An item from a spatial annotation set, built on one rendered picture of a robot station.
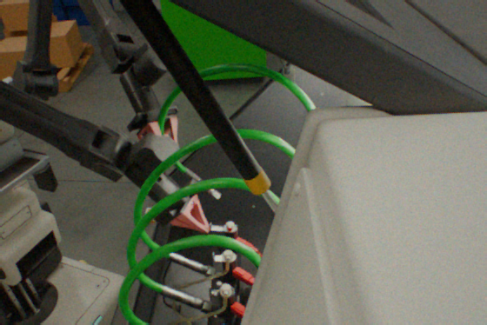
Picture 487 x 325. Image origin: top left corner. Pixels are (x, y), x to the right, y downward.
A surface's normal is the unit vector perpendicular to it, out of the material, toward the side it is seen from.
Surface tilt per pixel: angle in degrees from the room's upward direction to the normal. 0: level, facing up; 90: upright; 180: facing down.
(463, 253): 0
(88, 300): 0
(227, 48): 90
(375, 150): 0
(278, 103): 90
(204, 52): 90
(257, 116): 90
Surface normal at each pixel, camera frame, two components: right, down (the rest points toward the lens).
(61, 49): 0.13, 0.59
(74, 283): -0.07, -0.80
